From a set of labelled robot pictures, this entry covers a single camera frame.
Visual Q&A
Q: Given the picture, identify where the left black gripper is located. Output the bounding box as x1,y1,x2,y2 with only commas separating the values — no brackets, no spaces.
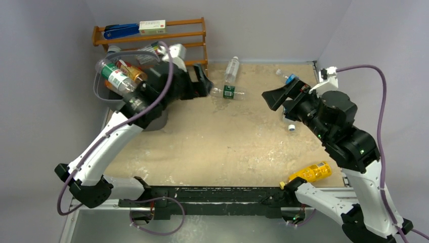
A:
161,63,213,110

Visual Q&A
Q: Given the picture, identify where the amber tea bottle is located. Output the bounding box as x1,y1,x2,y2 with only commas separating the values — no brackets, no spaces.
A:
116,59,147,84

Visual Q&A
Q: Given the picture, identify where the yellow bottle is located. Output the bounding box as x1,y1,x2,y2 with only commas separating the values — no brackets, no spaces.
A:
288,161,332,183

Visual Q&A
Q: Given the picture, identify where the bottle green cap green label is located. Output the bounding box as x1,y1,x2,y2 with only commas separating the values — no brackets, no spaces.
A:
95,59,137,96

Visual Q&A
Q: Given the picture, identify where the orange drink bottle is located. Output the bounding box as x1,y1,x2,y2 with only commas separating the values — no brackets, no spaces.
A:
104,79,116,92

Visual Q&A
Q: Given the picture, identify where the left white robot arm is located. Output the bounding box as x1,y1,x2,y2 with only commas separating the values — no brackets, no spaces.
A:
55,59,213,208

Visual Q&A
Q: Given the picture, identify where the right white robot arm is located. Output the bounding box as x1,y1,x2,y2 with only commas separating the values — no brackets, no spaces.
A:
262,79,413,242

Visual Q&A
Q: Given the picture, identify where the grey mesh waste bin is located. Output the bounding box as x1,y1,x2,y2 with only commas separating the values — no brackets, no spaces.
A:
93,50,168,132

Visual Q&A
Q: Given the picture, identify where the clear bottle blue label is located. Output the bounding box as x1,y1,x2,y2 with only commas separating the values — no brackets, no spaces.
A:
276,69,299,85

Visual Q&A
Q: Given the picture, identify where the clear bottle green label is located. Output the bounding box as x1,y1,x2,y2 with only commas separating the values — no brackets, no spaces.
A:
210,85,247,100

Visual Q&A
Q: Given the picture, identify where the clear bottle white cap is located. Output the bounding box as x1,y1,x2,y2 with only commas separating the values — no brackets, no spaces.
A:
224,56,240,84

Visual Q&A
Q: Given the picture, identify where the pack of coloured markers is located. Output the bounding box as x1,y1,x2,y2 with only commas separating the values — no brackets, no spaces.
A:
136,41,165,65

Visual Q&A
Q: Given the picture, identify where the white and red box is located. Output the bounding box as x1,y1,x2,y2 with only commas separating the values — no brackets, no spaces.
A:
138,20,166,35

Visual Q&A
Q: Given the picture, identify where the blue stapler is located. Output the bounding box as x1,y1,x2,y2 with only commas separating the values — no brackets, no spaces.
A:
103,23,139,39

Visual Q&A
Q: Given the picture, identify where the wooden slatted shelf rack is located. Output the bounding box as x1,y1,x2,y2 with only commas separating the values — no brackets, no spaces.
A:
92,17,208,75

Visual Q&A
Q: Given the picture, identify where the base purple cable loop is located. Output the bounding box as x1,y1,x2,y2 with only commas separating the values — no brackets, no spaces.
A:
128,196,186,235

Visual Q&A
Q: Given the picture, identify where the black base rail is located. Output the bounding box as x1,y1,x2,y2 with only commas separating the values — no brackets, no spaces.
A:
118,185,313,223

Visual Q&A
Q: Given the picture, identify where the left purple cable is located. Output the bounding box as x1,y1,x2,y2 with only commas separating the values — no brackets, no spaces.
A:
56,41,175,216

